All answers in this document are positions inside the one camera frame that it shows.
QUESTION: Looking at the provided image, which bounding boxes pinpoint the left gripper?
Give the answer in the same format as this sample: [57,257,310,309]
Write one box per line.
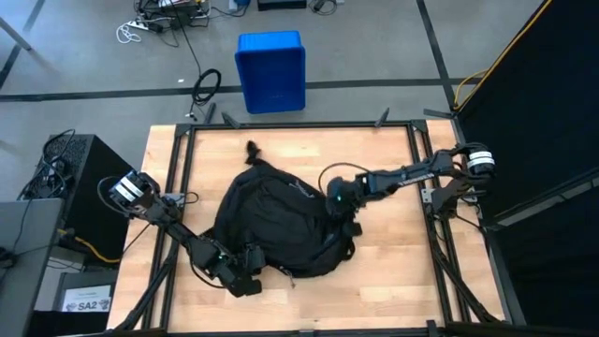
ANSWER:
[212,242,268,300]

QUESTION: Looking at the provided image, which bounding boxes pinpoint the black backpack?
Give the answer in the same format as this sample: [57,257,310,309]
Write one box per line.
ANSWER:
[204,139,365,290]

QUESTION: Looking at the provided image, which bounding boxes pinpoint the blue plastic bin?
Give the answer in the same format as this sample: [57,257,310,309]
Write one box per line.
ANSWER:
[233,29,308,115]

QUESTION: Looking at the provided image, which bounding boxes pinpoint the box with SA2 label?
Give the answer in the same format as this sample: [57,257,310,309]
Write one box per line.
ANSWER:
[51,270,119,314]

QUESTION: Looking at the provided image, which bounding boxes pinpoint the black computer tower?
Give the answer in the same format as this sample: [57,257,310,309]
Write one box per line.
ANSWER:
[33,133,136,266]

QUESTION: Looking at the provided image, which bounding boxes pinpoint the black flat box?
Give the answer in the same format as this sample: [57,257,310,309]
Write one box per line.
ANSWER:
[256,0,308,12]

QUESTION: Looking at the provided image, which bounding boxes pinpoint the black partition yellow edge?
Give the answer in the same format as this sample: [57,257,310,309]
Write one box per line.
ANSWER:
[451,0,599,337]

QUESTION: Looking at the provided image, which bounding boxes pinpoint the white power strip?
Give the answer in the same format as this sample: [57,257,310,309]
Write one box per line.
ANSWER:
[126,17,163,34]

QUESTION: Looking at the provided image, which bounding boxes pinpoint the grey metal bar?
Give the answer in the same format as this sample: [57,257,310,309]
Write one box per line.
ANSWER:
[0,16,34,51]

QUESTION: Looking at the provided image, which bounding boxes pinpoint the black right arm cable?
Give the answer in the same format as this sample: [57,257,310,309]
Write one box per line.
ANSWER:
[317,161,373,195]

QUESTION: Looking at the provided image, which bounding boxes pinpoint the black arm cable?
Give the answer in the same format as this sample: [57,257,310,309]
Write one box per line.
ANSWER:
[317,161,373,195]
[188,259,226,289]

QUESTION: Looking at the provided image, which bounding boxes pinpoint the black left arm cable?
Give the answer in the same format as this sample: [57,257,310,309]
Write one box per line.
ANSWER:
[188,259,226,289]

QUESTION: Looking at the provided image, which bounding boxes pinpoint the yellow cable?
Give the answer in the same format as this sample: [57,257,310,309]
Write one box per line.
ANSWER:
[56,227,124,265]

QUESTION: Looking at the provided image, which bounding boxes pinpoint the black table frame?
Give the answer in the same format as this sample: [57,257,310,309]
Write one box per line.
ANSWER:
[105,119,516,337]

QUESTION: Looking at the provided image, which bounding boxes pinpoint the coiled black cable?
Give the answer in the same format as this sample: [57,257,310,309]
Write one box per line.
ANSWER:
[189,67,224,122]

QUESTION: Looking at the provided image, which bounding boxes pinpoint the cable and device clutter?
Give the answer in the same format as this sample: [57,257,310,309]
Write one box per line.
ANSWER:
[134,0,212,30]

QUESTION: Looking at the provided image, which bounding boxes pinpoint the white cord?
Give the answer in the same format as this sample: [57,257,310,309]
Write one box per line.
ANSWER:
[115,22,142,45]

